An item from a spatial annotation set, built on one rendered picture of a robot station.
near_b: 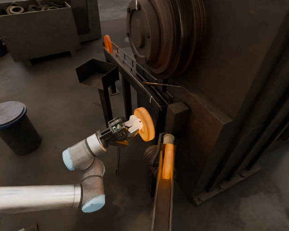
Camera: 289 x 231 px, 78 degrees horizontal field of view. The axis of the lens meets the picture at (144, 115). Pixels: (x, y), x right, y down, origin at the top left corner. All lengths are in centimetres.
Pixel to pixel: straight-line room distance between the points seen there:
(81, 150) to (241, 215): 127
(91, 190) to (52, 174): 102
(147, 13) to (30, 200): 81
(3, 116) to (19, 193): 112
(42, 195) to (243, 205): 138
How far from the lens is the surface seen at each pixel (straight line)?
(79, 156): 78
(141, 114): 76
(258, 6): 72
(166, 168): 78
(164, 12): 81
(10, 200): 77
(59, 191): 78
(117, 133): 75
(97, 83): 153
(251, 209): 170
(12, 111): 183
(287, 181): 198
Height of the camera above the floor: 143
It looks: 44 degrees down
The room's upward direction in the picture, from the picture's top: straight up
